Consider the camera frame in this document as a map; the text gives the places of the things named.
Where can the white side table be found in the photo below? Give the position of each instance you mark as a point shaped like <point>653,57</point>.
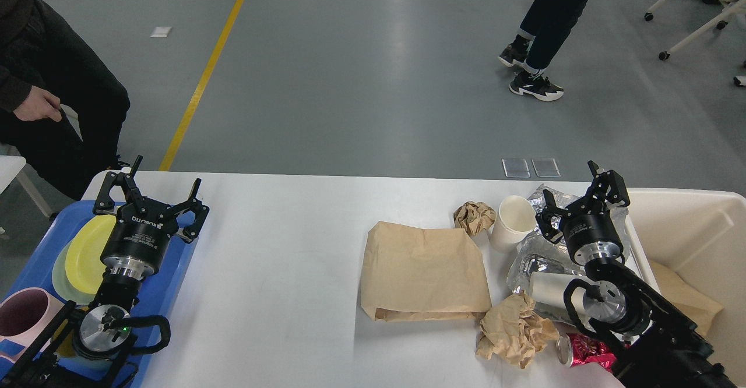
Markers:
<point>12,170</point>

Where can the brown paper bag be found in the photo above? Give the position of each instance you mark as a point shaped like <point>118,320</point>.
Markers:
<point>414,274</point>

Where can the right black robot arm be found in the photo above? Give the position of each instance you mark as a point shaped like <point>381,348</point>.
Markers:
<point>654,343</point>

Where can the person in dark clothes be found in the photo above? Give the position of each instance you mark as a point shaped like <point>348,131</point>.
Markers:
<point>62,108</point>

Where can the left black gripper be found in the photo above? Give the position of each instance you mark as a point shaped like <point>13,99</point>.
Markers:
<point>140,239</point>

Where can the person in black sneakers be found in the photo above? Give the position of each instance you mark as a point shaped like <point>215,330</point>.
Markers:
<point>542,32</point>

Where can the beige plastic bin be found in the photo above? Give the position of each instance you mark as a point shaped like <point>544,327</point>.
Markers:
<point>701,236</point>

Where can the large crumpled brown paper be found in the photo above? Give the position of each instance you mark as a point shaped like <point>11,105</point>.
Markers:
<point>514,331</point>

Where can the crushed red can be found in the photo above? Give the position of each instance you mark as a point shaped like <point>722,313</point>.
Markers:
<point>575,349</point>

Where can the clear floor plate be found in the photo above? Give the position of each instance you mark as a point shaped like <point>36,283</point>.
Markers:
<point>516,168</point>
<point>546,167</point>

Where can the white paper cup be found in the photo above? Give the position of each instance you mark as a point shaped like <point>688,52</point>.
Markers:
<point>515,220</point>
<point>548,288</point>

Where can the brown paper in bin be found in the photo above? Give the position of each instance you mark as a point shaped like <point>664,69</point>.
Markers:
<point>700,308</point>

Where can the blue plastic tray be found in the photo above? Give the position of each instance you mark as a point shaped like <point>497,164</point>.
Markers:
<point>156,297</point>

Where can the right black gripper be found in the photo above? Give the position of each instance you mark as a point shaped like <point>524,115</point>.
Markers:
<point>592,235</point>

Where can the yellow plate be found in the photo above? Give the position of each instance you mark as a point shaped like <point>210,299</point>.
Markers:
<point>83,266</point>

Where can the left clear floor plate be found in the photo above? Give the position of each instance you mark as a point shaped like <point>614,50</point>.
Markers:
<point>516,168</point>

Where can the silver foil bag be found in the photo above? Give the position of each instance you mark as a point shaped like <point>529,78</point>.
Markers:
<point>535,253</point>

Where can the right clear floor plate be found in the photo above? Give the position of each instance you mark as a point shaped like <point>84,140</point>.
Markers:
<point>546,167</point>

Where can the small crumpled brown paper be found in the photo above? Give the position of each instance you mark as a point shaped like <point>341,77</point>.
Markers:
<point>474,217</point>

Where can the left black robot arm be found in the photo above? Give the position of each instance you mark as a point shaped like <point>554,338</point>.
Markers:
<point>91,304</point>

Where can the light green plate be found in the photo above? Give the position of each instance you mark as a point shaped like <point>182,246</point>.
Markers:
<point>61,283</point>

